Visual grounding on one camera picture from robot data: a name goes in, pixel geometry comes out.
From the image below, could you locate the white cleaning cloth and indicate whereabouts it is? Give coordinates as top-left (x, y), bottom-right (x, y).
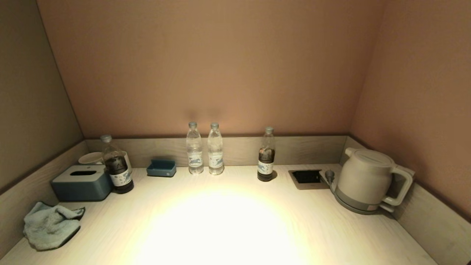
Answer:
top-left (23, 201), bottom-right (86, 251)

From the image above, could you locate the clear water plastic bottle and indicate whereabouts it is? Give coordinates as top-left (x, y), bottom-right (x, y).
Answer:
top-left (208, 123), bottom-right (225, 176)
top-left (186, 122), bottom-right (204, 175)

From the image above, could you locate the dark tea plastic bottle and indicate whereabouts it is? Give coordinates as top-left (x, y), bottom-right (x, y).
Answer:
top-left (100, 135), bottom-right (135, 194)
top-left (257, 127), bottom-right (276, 182)

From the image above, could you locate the small blue tray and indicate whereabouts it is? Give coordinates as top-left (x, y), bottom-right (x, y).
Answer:
top-left (147, 159), bottom-right (177, 178)

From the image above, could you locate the black recessed power socket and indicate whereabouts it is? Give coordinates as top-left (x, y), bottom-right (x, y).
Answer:
top-left (289, 170), bottom-right (330, 190)

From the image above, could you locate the white ceramic cup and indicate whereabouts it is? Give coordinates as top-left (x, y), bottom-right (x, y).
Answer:
top-left (120, 151), bottom-right (133, 174)
top-left (78, 152), bottom-right (104, 165)

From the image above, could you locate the white electric kettle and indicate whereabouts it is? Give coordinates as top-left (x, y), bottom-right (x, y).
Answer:
top-left (336, 148), bottom-right (416, 214)

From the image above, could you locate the grey kettle base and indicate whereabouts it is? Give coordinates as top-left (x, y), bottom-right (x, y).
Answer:
top-left (333, 190), bottom-right (396, 216)

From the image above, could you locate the blue-grey tissue box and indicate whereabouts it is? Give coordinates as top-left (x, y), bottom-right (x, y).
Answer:
top-left (52, 165), bottom-right (114, 202)

